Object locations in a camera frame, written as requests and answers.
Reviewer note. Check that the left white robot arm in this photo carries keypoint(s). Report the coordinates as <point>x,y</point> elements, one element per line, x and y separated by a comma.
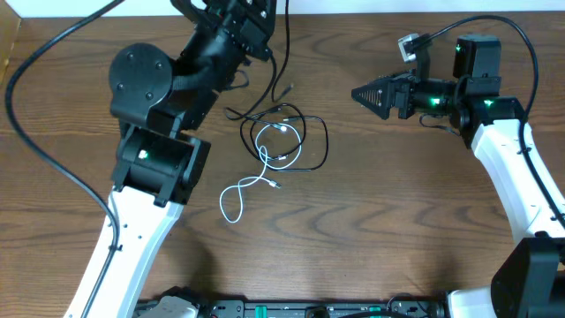
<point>159,101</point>

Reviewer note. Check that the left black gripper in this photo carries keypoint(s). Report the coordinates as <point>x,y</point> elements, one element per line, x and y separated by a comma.
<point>250,34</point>

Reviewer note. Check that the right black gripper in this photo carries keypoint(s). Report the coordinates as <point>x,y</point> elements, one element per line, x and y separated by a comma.
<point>387,87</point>

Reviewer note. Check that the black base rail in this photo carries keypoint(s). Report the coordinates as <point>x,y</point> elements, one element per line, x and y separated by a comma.
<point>182,302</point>

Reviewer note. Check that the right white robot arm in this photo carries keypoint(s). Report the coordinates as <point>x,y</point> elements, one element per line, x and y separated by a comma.
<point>530,283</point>

